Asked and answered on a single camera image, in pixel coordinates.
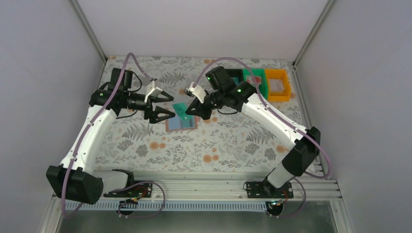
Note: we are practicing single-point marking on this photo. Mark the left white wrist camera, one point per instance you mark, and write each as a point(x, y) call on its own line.
point(152, 90)

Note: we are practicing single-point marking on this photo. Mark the floral table mat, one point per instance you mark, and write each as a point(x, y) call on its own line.
point(223, 143)

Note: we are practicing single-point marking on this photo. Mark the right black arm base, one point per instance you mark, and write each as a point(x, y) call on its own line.
point(277, 197)

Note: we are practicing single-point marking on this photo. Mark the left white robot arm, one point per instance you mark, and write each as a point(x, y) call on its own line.
point(75, 177)

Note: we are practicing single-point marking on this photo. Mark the aluminium mounting rail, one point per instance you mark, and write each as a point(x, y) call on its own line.
point(229, 186)

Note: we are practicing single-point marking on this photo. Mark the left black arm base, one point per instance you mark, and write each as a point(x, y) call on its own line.
point(128, 191)

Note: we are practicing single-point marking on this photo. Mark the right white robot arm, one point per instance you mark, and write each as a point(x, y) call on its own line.
point(243, 97)

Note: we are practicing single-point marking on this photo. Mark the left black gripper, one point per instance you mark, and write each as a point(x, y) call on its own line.
point(149, 105)

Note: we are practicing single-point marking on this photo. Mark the orange plastic bin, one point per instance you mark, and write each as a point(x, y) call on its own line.
point(280, 74)

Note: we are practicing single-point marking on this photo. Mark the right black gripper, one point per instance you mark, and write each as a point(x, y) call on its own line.
point(203, 104)

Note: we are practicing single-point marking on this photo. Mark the white card in orange bin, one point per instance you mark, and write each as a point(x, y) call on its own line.
point(275, 86)

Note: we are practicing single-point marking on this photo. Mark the white red card in green bin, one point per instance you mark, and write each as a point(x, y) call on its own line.
point(255, 81)

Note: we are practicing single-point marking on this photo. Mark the orange leather card holder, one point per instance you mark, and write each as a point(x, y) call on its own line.
point(178, 124)

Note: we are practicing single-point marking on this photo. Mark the green plastic bin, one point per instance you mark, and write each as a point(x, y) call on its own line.
point(261, 80)

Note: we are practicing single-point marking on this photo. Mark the black plastic bin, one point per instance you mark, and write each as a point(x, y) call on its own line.
point(236, 75)

